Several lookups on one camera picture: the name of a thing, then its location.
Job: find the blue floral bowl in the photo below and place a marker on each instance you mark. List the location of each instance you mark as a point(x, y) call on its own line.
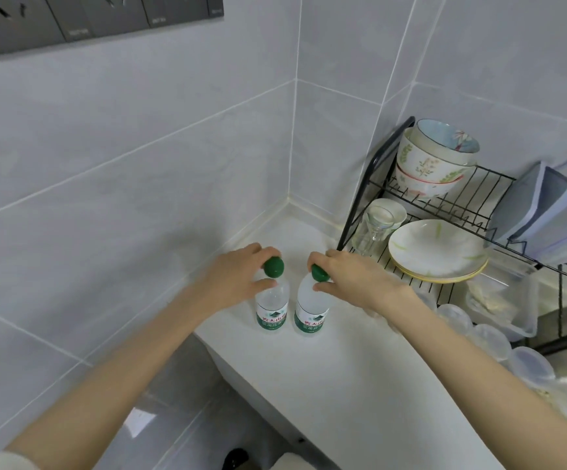
point(445, 134)

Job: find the white leaf print plate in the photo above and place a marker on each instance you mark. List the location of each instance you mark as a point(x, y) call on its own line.
point(435, 249)

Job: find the person's left hand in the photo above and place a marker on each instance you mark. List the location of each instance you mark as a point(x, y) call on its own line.
point(234, 276)

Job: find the dark grey wall socket panel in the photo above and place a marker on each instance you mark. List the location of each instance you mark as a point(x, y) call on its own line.
point(19, 24)

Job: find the row of clear grain jars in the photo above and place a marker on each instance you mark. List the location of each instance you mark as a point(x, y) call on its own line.
point(533, 367)

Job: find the person's right hand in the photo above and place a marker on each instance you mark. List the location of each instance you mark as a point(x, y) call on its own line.
point(361, 278)

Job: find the person's right forearm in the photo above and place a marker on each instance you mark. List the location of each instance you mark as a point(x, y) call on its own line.
point(484, 386)

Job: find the grey plastic lid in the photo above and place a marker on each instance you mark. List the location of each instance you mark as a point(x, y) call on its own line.
point(533, 205)

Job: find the clear plastic box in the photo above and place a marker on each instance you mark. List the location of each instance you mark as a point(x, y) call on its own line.
point(499, 303)

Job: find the clear green-capped water bottle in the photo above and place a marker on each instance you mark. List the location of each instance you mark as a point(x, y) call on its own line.
point(310, 318)
point(271, 313)

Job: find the clear glass cup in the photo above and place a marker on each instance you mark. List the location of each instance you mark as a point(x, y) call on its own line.
point(369, 234)

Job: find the yellow-rimmed plate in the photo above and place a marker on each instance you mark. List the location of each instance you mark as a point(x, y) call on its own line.
point(459, 280)

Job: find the person's left forearm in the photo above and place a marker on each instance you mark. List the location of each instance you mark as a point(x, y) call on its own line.
point(117, 376)

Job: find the white leaf print bowl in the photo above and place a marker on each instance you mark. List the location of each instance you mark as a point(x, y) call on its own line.
point(425, 163)

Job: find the white cup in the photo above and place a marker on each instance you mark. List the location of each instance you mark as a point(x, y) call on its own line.
point(393, 210)

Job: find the white red-rimmed bowl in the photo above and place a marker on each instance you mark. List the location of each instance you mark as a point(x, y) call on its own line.
point(420, 185)

